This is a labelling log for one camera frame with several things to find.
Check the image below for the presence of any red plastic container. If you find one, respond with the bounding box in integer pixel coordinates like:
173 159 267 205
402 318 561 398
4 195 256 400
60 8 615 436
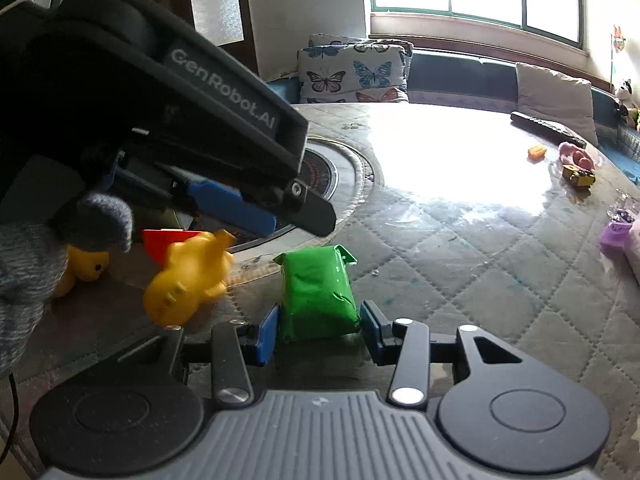
141 228 198 267

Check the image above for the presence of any teal bench sofa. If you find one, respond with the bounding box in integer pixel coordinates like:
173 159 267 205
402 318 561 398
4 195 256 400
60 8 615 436
267 47 640 183

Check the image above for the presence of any pink soft toy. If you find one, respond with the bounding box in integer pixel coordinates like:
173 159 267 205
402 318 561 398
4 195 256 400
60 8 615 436
557 141 596 170

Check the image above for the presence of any yellow toy vehicle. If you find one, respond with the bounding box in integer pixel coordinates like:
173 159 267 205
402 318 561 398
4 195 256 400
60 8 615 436
561 164 598 190

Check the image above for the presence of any green plastic packet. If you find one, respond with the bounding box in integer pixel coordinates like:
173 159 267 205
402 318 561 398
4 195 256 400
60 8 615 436
272 244 362 345

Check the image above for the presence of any thin black cable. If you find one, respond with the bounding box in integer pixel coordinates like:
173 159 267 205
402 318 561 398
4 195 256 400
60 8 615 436
0 372 21 461

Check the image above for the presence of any plain grey pillow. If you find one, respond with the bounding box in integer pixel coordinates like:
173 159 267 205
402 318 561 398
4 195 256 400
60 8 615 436
515 62 599 147

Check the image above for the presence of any yellow rubber duck toy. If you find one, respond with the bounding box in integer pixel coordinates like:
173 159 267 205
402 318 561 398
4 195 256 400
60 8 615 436
49 245 111 301
142 229 237 328

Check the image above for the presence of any black and white plush toy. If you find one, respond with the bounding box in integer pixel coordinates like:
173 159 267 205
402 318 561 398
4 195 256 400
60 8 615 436
614 79 635 117

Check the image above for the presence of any round built-in cooktop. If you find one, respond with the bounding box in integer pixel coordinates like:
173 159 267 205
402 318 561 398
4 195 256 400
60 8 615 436
170 134 376 253

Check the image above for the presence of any quilted table cover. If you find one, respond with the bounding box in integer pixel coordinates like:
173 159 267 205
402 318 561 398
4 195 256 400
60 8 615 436
0 102 640 480

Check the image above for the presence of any black remote control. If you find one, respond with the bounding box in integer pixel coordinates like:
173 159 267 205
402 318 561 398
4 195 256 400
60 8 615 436
510 111 587 146

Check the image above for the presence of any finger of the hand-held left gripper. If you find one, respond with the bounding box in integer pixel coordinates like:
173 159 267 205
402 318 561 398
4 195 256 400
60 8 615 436
272 179 337 237
117 152 279 237

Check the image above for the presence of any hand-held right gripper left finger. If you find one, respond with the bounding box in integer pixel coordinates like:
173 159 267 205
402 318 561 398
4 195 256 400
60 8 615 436
117 304 279 408

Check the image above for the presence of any purple toy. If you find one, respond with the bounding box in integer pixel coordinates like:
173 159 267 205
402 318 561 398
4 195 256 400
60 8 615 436
599 210 635 257

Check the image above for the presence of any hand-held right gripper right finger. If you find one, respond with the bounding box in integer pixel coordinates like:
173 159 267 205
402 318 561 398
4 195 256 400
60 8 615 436
360 301 526 407

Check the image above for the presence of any person's left hand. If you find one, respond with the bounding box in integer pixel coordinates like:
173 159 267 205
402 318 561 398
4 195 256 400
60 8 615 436
0 194 134 383

